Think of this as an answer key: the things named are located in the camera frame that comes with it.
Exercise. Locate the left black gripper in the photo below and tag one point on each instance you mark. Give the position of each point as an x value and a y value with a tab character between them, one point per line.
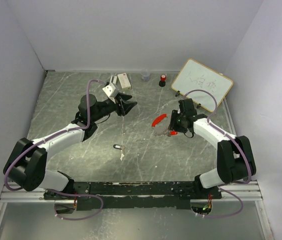
125	107

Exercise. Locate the black key tag with key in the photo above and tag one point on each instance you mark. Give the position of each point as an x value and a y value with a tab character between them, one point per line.
119	147

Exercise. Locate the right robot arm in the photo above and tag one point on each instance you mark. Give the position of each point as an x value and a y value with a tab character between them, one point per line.
234	157

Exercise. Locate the red black stamp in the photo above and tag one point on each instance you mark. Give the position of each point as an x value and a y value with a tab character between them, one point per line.
162	82

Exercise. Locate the small whiteboard wood frame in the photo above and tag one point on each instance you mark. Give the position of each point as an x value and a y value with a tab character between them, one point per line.
209	86

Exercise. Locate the clear paperclip jar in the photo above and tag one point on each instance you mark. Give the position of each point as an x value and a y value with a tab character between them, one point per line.
145	75

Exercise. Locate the red key tag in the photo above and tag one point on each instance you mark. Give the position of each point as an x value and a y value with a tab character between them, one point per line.
173	133

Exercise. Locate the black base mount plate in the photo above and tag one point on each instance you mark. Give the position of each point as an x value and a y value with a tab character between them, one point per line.
129	195

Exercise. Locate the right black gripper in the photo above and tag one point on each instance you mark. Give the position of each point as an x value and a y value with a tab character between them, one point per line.
173	125

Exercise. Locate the white staples box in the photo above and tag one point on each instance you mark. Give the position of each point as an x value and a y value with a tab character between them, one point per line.
124	81

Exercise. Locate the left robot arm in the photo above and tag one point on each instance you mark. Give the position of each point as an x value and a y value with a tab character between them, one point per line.
27	163

